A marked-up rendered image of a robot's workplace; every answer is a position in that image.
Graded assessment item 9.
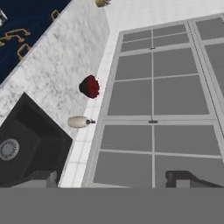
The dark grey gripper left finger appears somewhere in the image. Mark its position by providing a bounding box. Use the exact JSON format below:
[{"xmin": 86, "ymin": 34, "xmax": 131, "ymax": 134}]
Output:
[{"xmin": 11, "ymin": 170, "xmax": 59, "ymax": 189}]

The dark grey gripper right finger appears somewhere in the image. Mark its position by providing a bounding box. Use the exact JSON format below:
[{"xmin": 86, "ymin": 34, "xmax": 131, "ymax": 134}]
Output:
[{"xmin": 164, "ymin": 170, "xmax": 223, "ymax": 189}]

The navy cabinet run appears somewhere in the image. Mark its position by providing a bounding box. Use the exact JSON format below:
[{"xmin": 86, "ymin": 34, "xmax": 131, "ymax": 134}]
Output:
[{"xmin": 0, "ymin": 0, "xmax": 73, "ymax": 86}]

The black sink basin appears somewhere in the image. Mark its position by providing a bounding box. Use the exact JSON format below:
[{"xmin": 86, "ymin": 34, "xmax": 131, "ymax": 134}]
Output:
[{"xmin": 0, "ymin": 91, "xmax": 74, "ymax": 188}]

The cream soap dispenser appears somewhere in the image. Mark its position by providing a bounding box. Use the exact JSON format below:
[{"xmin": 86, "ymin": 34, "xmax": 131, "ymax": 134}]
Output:
[{"xmin": 67, "ymin": 115, "xmax": 96, "ymax": 130}]

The large grey framed window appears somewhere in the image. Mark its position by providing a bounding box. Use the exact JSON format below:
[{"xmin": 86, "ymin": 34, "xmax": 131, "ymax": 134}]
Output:
[{"xmin": 80, "ymin": 19, "xmax": 224, "ymax": 189}]

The red and black round object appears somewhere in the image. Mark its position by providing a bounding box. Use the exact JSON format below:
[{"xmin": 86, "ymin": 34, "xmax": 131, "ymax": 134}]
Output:
[{"xmin": 78, "ymin": 74, "xmax": 102, "ymax": 100}]

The narrow grey framed window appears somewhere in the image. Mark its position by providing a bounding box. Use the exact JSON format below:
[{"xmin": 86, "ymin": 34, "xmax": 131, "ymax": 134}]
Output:
[{"xmin": 188, "ymin": 12, "xmax": 224, "ymax": 99}]

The small silver object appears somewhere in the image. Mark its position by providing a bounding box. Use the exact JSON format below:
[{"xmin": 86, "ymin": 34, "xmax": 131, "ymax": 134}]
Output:
[{"xmin": 0, "ymin": 8, "xmax": 9, "ymax": 27}]

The beige round object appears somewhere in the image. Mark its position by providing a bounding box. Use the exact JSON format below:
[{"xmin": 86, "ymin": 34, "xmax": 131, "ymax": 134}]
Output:
[{"xmin": 94, "ymin": 0, "xmax": 112, "ymax": 9}]

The long gold cabinet handle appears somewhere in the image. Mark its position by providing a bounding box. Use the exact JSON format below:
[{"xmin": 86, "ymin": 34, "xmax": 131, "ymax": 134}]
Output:
[{"xmin": 0, "ymin": 28, "xmax": 32, "ymax": 47}]

